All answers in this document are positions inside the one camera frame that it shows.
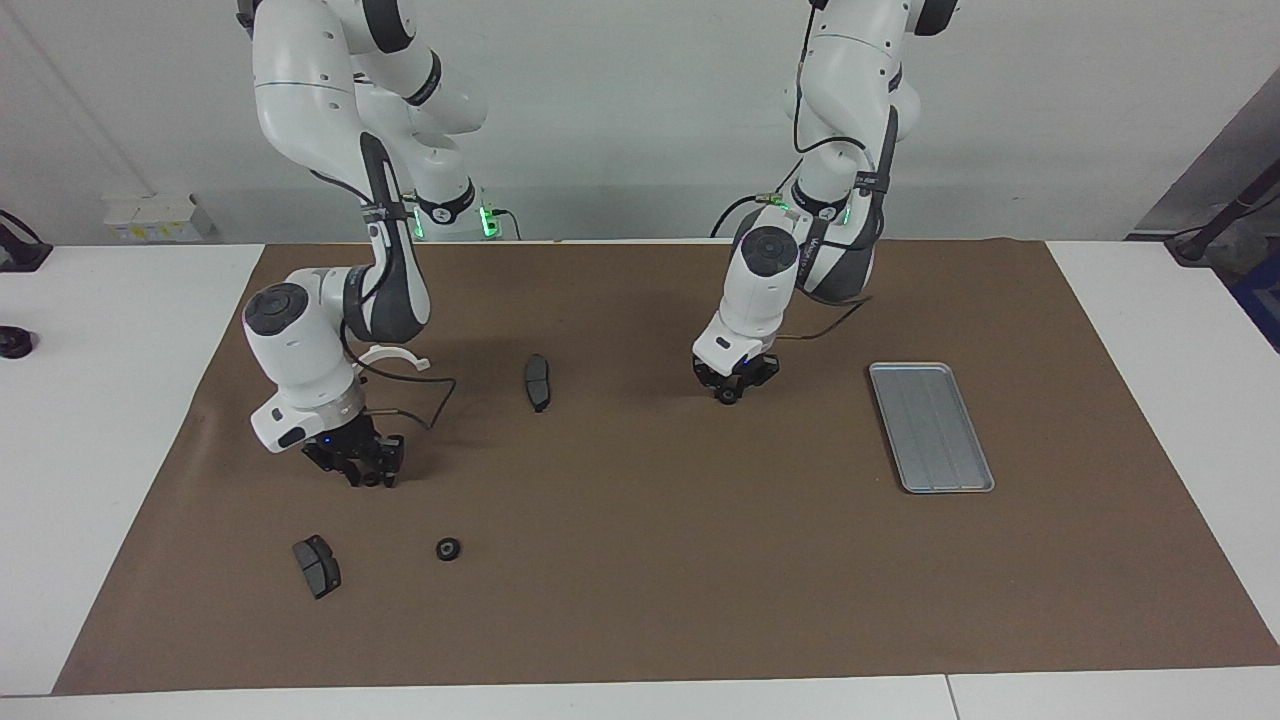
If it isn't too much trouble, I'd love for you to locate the white wall power box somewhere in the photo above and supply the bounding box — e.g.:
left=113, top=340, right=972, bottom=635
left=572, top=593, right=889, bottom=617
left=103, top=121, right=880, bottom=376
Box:
left=103, top=193, right=219, bottom=244

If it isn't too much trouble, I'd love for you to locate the black desk clamp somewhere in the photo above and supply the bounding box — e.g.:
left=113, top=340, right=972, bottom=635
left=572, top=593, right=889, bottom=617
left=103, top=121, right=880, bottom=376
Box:
left=0, top=210, right=54, bottom=273

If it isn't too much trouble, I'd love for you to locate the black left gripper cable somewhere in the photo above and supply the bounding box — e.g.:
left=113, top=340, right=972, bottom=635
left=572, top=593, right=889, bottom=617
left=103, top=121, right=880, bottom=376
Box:
left=778, top=20, right=896, bottom=343

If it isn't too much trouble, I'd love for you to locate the blue crate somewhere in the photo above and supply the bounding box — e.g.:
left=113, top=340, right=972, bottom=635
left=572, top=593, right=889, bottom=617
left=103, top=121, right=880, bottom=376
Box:
left=1228, top=255, right=1280, bottom=353

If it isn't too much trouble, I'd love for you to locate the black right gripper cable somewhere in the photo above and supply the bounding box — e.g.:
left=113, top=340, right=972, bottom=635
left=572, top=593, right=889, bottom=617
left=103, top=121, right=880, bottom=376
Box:
left=310, top=130, right=458, bottom=431

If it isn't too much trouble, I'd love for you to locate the black base cable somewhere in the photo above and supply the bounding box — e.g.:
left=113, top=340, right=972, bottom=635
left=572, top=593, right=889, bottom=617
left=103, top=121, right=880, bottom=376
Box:
left=710, top=195, right=771, bottom=239

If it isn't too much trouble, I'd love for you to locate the white half-ring clamp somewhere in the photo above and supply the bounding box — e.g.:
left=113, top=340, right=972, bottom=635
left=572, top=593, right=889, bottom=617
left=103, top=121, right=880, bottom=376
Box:
left=355, top=344, right=432, bottom=373

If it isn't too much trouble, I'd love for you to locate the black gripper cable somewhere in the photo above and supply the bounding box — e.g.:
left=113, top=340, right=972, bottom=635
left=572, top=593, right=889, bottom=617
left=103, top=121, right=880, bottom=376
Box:
left=778, top=20, right=896, bottom=343
left=310, top=130, right=458, bottom=431

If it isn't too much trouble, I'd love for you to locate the brown table mat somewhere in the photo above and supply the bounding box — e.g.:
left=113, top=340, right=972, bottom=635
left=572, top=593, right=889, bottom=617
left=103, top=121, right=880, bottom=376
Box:
left=52, top=238, right=1280, bottom=697

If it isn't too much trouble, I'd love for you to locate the silver metal tray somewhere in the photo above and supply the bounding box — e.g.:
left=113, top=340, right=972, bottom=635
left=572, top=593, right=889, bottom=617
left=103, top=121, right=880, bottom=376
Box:
left=868, top=362, right=997, bottom=495

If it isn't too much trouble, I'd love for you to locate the black stand foot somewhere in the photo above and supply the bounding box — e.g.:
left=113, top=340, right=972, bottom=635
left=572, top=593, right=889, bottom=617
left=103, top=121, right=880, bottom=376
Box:
left=1165, top=185, right=1280, bottom=266

